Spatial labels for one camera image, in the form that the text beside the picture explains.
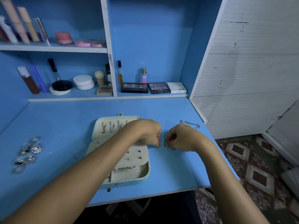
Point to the person's right hand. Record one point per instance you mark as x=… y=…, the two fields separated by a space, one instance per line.
x=184 y=138

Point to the person's left hand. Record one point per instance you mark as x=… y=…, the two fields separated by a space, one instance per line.
x=148 y=133

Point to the cream jewellery box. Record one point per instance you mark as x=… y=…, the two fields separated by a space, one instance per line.
x=100 y=133

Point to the pile of silver rings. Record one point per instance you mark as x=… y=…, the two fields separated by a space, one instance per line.
x=35 y=149

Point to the person's left forearm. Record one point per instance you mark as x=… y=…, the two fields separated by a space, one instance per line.
x=65 y=184

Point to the person's right forearm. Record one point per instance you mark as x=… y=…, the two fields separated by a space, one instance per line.
x=233 y=189

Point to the white flat box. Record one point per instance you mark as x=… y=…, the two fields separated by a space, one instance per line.
x=177 y=87

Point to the person's dark clothing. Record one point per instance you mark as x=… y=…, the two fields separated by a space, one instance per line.
x=154 y=210

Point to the black lettered eyeshadow palette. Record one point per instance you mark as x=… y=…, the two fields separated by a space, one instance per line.
x=159 y=87

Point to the dark eyeshadow palette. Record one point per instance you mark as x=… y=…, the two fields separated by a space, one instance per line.
x=134 y=88

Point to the small pink perfume bottle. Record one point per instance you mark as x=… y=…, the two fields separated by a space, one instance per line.
x=144 y=77

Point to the square brown powder compact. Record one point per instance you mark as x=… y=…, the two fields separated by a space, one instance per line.
x=104 y=90

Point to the thin dark cosmetic bottle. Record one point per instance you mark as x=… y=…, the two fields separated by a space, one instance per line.
x=120 y=72

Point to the black cosmetic bottle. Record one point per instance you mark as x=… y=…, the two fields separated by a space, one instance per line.
x=108 y=74

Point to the beige makeup sponge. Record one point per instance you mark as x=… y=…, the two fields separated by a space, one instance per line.
x=100 y=76

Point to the white round cream jar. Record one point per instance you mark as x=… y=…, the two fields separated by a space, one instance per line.
x=83 y=82

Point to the white slatted cabinet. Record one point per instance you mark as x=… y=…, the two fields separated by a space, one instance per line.
x=245 y=67

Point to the white bowl black inside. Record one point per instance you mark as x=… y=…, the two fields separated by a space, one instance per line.
x=61 y=86

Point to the pink flat compact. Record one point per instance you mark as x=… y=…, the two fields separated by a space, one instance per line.
x=83 y=43
x=98 y=44

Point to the white shelf unit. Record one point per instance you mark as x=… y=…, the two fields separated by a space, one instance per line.
x=108 y=35

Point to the black makeup brush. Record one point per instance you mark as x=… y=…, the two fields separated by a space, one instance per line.
x=53 y=68

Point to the pale plastic bag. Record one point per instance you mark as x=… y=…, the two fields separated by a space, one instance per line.
x=292 y=182

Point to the blue cosmetic tube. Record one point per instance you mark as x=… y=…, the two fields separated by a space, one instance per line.
x=39 y=79

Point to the pink round jar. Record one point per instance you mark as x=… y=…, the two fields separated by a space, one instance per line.
x=64 y=38

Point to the brown lipstick tube white cap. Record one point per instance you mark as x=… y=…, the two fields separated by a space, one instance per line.
x=29 y=81

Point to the short beige cosmetic tube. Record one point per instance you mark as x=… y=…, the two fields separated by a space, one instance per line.
x=29 y=25

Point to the white tube blue label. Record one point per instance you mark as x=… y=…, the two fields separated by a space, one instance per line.
x=7 y=31

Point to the tall beige cosmetic tube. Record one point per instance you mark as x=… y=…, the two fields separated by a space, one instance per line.
x=15 y=20

